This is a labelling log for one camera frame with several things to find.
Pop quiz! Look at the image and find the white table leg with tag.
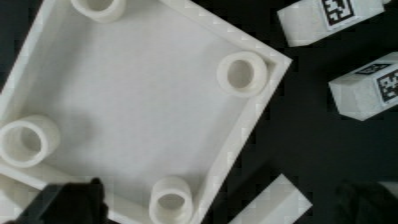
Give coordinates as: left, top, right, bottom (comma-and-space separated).
329, 52, 398, 121

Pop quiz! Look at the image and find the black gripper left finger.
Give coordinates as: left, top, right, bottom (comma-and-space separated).
14, 178, 109, 224

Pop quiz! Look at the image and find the white U-shaped obstacle fence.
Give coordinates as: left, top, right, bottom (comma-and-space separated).
229, 175, 313, 224

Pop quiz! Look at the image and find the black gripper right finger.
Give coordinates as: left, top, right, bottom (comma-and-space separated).
334, 182, 398, 224

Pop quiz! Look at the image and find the white square tabletop panel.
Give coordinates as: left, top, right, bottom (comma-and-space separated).
0, 0, 292, 224

